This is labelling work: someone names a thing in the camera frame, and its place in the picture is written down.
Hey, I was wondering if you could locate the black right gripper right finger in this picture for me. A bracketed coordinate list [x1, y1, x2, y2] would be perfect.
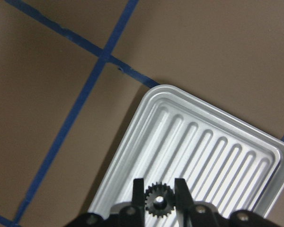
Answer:
[174, 178, 194, 227]

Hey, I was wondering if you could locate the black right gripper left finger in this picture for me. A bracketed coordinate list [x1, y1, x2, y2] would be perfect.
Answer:
[132, 178, 145, 227]

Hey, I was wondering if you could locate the silver ribbed metal tray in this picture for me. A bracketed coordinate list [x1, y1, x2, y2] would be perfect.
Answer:
[89, 85, 284, 218]

